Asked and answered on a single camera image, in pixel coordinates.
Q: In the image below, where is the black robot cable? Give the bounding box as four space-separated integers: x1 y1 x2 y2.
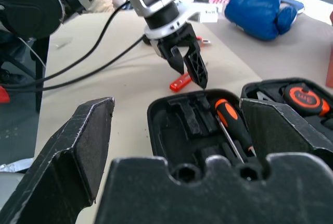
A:
0 34 146 92
0 0 132 85

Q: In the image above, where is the orange utility knife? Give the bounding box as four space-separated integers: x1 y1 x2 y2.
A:
169 72 192 92

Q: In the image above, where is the black plastic tool case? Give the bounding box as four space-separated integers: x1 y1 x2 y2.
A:
147 77 333 172

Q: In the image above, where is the blue boxing glove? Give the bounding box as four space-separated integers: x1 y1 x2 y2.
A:
224 0 299 42

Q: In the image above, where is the orange black screwdriver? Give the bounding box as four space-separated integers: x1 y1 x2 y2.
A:
214 98 258 164

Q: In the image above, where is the crumpled silver foil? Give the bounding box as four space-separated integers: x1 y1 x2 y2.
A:
0 157 34 174

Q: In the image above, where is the cream rope coil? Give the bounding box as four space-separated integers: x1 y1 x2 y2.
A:
89 0 115 14

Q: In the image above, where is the red plastic object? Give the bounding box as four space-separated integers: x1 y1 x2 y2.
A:
0 85 10 104

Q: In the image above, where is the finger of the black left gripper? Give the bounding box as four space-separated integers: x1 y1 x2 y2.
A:
169 46 186 75
183 49 209 90

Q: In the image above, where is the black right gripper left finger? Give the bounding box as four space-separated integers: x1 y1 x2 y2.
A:
0 97 115 224

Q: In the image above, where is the black table leg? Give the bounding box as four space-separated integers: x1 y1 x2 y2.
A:
30 36 50 113

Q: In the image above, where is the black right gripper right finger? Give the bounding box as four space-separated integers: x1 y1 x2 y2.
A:
239 98 333 166

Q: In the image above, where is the orange handled small tool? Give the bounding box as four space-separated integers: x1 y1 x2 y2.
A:
195 35 211 46

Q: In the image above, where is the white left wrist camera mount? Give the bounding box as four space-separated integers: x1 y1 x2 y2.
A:
144 3 219 53

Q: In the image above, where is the orange black tape measure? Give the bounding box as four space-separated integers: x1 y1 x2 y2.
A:
283 83 331 117

